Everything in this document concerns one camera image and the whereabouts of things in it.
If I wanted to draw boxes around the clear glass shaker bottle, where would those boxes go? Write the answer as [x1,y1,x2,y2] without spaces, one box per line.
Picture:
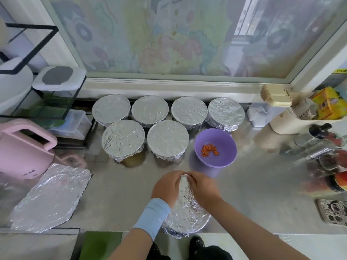
[293,139,339,161]

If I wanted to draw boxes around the window with cartoon film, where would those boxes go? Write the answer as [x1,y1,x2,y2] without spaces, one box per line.
[0,0,347,103]

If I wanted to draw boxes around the person's left hand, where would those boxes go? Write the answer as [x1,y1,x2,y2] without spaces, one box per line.
[151,170,185,209]

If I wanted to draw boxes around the black trousers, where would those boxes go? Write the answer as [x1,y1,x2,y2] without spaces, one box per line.
[146,243,234,260]

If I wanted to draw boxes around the patterned case smartphone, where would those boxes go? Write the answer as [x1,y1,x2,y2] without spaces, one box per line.
[317,198,347,226]

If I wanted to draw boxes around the person's right hand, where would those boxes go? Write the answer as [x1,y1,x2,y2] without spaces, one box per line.
[186,172,223,210]

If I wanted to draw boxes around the foil-covered bowl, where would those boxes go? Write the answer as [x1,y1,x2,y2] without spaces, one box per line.
[130,95,170,128]
[101,119,146,163]
[163,175,212,239]
[91,94,131,128]
[171,96,209,130]

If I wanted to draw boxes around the beige round object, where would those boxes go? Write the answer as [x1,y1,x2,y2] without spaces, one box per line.
[260,84,294,108]

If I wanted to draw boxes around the white plate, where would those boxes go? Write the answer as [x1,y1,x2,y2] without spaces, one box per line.
[0,57,34,114]

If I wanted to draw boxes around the person's right forearm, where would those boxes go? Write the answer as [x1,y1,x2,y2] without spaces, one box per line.
[209,199,311,260]

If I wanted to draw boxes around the yellow bowl with greens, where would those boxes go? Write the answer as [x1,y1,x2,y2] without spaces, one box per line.
[122,153,146,168]

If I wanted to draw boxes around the black right shoe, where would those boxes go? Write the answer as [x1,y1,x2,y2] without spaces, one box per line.
[188,235,206,255]

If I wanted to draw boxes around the foil-wrapped bowl being handled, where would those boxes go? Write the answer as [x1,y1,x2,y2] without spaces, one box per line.
[206,97,246,133]

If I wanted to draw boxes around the purple bowl carrot pieces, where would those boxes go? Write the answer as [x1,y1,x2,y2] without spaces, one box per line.
[194,128,237,169]

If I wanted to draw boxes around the clear plastic box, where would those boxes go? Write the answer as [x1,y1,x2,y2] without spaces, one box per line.
[49,109,93,141]

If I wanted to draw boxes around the stack of aluminium foil sheets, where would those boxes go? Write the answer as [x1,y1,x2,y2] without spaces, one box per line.
[9,163,92,234]

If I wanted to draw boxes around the cream organiser tray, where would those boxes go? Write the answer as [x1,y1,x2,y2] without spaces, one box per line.
[269,97,347,135]

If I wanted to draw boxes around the green floor mat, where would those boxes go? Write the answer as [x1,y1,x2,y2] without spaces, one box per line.
[78,231,123,260]

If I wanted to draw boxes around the black metal rack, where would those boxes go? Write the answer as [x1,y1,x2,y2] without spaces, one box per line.
[0,23,86,141]

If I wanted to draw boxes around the pink electric kettle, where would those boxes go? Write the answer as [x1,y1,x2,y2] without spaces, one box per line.
[0,119,58,180]

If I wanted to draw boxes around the glass jar red contents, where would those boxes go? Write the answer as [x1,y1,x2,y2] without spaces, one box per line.
[317,151,347,173]

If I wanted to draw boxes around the stainless steel countertop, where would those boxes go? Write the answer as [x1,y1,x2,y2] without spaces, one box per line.
[0,97,347,236]

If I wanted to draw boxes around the light blue wristband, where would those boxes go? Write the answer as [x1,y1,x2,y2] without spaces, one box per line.
[133,198,171,241]

